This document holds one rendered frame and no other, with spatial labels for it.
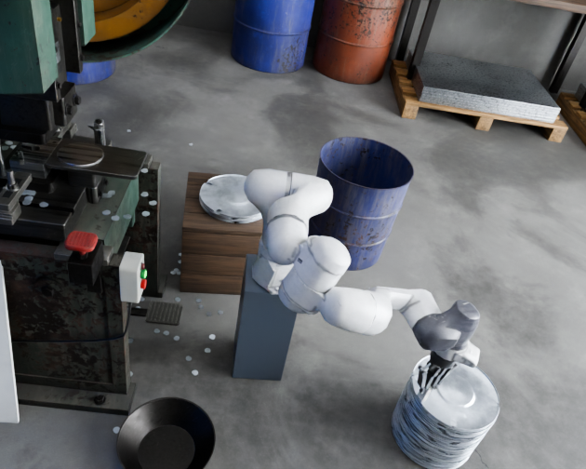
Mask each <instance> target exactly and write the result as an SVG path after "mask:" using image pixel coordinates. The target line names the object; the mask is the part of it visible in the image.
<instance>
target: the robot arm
mask: <svg viewBox="0 0 586 469"><path fill-rule="evenodd" d="M244 192H245V194H246V198H247V200H248V201H249V202H250V203H252V204H253V205H254V206H255V207H256V208H257V209H258V210H259V211H260V214H261V217H262V219H263V229H262V236H261V238H260V243H259V251H258V253H259V254H258V257H257V259H256V261H255V263H254V265H253V266H252V278H253V279H254V280H255V281H256V282H257V283H258V284H259V285H260V286H262V287H264V288H266V289H267V290H268V291H269V292H270V293H271V294H272V295H273V294H278V295H279V298H280V300H281V302H282V303H283V305H284V306H285V307H287V308H288V309H289V310H291V311H293V312H296V313H299V314H308V315H316V314H318V313H319V312H320V313H321V315H322V317H323V318H324V320H325V321H326V322H327V323H328V324H330V325H332V326H334V327H337V328H341V329H344V330H346V331H349V332H351V333H359V334H363V335H366V336H374V335H377V334H379V333H381V332H382V331H383V330H385V329H386V328H387V326H388V324H389V322H390V320H391V318H392V315H393V309H395V310H398V311H399V312H400V313H401V314H402V315H403V316H404V317H405V319H406V322H407V323H408V325H409V326H410V328H411V329H412V331H413V333H414V335H415V337H416V339H417V341H418V343H419V345H420V346H421V348H422V349H424V350H429V351H431V353H430V360H429V361H428V362H427V365H426V366H424V367H423V366H419V370H420V371H419V376H418V385H419V387H420V390H419V392H418V397H419V398H420V401H421V402H423V401H424V402H425V401H426V399H427V397H428V396H429V394H430V392H431V391H432V389H434V390H435V389H437V388H436V384H438V385H440V384H441V383H442V382H443V381H444V380H445V378H446V377H447V376H448V375H449V373H450V372H451V371H452V370H453V369H454V368H455V367H457V366H458V365H457V363H456V362H458V363H461V364H463V365H466V366H468V367H470V368H475V367H476V365H477V363H478V360H479V355H480V350H479V349H478V348H477V347H476V346H474V345H473V344H472V343H470V342H469V339H470V338H471V337H472V336H473V334H474V332H475V331H476V329H477V327H478V324H479V319H480V314H479V312H478V310H477V309H476V308H475V306H474V305H473V304H472V303H470V302H468V301H465V300H457V301H455V302H454V303H453V305H452V306H451V308H450V309H449V310H447V311H445V312H443V313H441V311H440V309H439V307H438V306H437V304H436V302H435V301H434V298H433V295H432V293H431V292H429V291H427V290H425V289H421V288H420V289H402V288H386V287H374V288H369V289H368V290H361V289H357V288H341V287H334V286H335V285H336V284H337V282H338V281H339V280H340V278H341V276H342V275H343V274H344V273H345V271H346V270H347V268H348V267H349V265H350V263H351V258H350V254H349V252H348V250H347V248H346V247H345V246H344V245H342V244H341V242H340V241H339V240H337V239H335V238H333V237H328V236H322V235H321V236H318V235H312V236H309V237H308V231H309V219H310V218H311V217H312V216H314V215H317V214H320V213H322V212H324V211H326V210H327V209H328V208H329V206H330V204H331V202H332V198H333V190H332V187H331V185H330V183H329V182H328V181H327V180H324V179H321V178H318V177H315V176H312V175H306V174H299V173H294V172H288V171H283V170H277V169H270V168H265V169H254V170H253V171H252V172H250V173H249V175H248V176H247V177H246V181H245V185H244ZM439 380H440V381H439Z"/></svg>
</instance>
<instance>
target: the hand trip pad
mask: <svg viewBox="0 0 586 469"><path fill-rule="evenodd" d="M97 242H98V236H97V235H96V234H92V233H86V232H78V231H73V232H70V233H69V234H68V236H67V238H66V240H65V241H64V246H65V248H66V249H69V250H74V251H79V254H80V255H85V254H86V252H90V251H92V250H93V249H94V248H95V246H96V245H97Z"/></svg>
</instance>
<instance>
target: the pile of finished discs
mask: <svg viewBox="0 0 586 469"><path fill-rule="evenodd" d="M245 181H246V176H243V175H235V174H226V175H219V176H216V177H213V178H211V179H209V180H208V181H207V182H206V183H204V184H203V185H202V187H201V189H200V194H199V201H200V204H201V207H202V208H203V210H204V211H205V212H206V213H207V214H209V215H210V216H212V217H214V218H216V219H218V220H220V221H226V222H230V223H234V222H235V221H237V223H249V222H253V221H258V220H260V219H261V218H262V217H261V214H260V211H259V210H258V209H257V208H256V207H255V206H254V205H253V204H252V203H250V202H249V201H248V200H247V198H246V194H245V192H244V185H245Z"/></svg>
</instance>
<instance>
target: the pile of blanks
mask: <svg viewBox="0 0 586 469"><path fill-rule="evenodd" d="M411 376H412V373H411V375H410V377H409V380H408V382H407V383H406V387H405V389H404V390H403V392H402V394H401V396H400V398H399V400H398V402H397V404H396V407H395V409H394V411H393V415H392V421H391V424H392V431H393V436H394V439H395V441H396V443H397V444H398V446H399V447H400V449H401V450H402V451H403V452H404V453H405V455H406V456H407V457H408V458H410V459H411V460H412V461H414V462H415V463H417V464H419V465H421V466H423V467H425V468H428V469H456V468H458V467H460V466H461V465H463V464H464V463H465V462H466V461H467V460H468V459H469V457H470V455H471V454H472V453H473V451H474V449H475V448H476V447H477V445H478V444H479V442H480V441H481V440H482V439H483V438H484V436H485V435H486V432H487V431H488V430H489V428H490V427H491V426H492V425H493V424H494V422H495V421H496V420H495V421H493V423H492V424H491V425H489V426H488V427H487V428H486V429H484V430H481V431H478V432H470V433H468V432H460V431H456V430H453V429H450V428H447V427H445V426H444V425H442V424H440V423H439V422H437V421H435V420H434V419H433V418H431V417H430V416H429V415H428V414H427V413H426V410H423V409H422V408H421V406H420V404H419V403H418V401H417V400H416V398H415V396H414V394H413V391H412V386H411ZM496 419H497V418H496Z"/></svg>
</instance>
